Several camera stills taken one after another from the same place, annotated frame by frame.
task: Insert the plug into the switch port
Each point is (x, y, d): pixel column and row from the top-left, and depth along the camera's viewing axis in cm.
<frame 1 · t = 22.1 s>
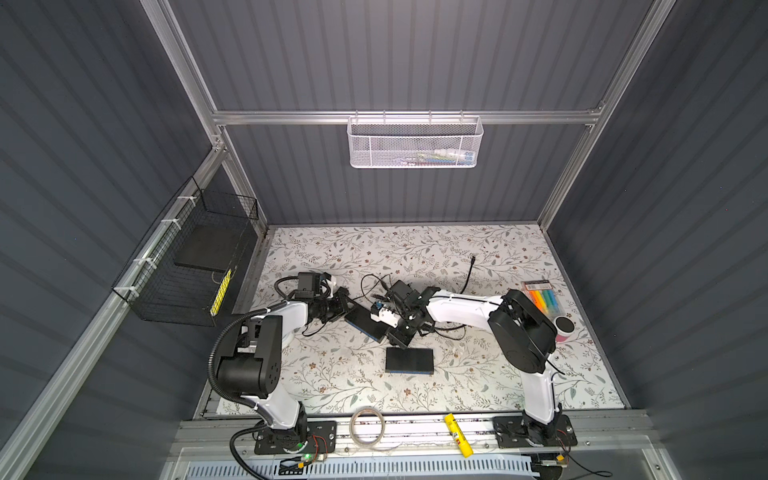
left hand: (353, 306, 94), fingers open
right hand: (395, 342, 91), fingers closed
black network switch: (360, 316, 96), on the table
black network switch 2: (409, 360, 85), point 3 cm above the table
coloured marker pack: (543, 293, 101), on the table
pink black tape roll: (564, 327, 89), point 6 cm above the table

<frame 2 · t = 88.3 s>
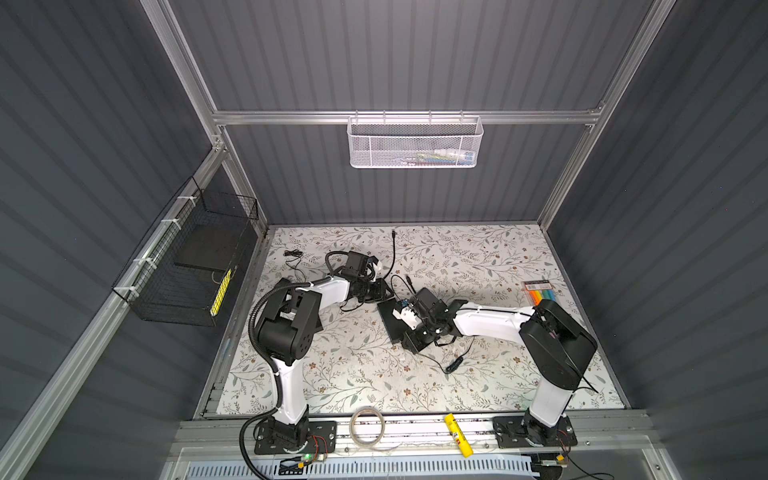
left hand: (391, 294, 98), fingers open
right hand: (407, 346, 89), fingers closed
black network switch 2: (393, 325, 86), point 8 cm above the table
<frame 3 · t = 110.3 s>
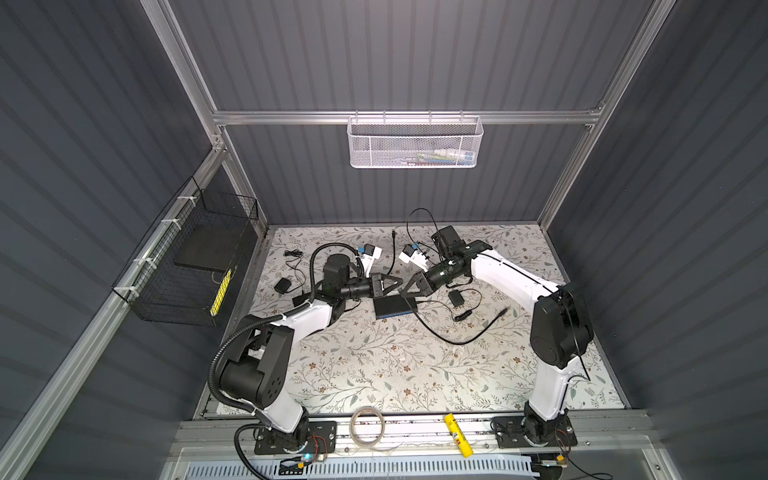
left hand: (402, 282, 82), fingers closed
right hand: (407, 296, 83), fingers closed
black network switch 2: (391, 306, 98), point 2 cm above the table
small black power adapter: (456, 298, 101), on the table
black power adapter with prongs: (283, 285, 104), on the table
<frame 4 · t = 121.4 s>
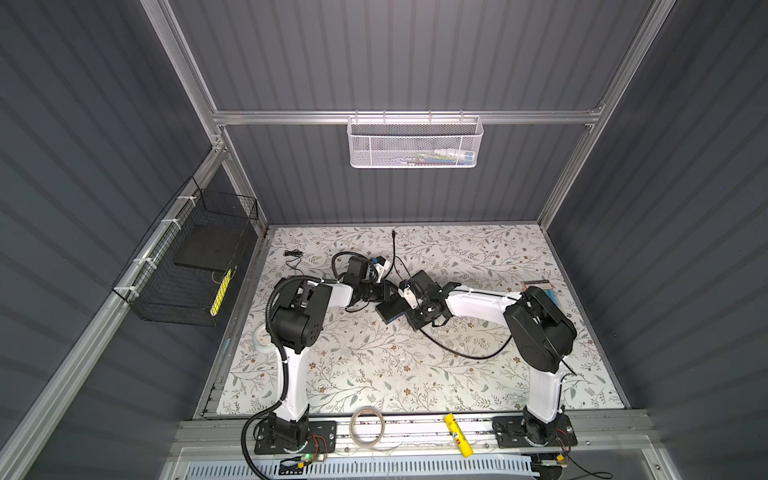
left hand: (401, 294, 99), fingers open
right hand: (413, 320, 95), fingers closed
